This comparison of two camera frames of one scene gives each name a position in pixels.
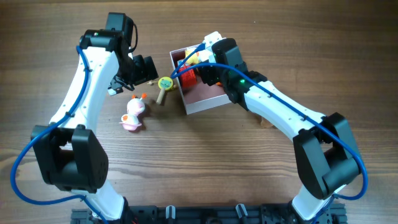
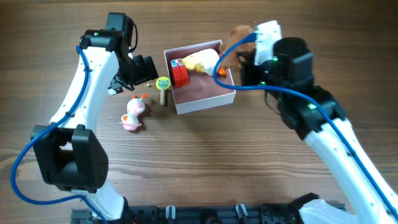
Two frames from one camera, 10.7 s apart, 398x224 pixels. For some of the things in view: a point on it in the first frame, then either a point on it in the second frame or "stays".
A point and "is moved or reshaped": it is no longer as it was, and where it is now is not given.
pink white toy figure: x=135 y=106 stays
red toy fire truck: x=189 y=79 -> x=180 y=72
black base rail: x=213 y=214 stays
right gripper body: x=205 y=74 -> x=246 y=66
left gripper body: x=131 y=73 stays
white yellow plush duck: x=198 y=56 is moved or reshaped
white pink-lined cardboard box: x=203 y=96 is moved or reshaped
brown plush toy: x=265 y=123 -> x=232 y=60
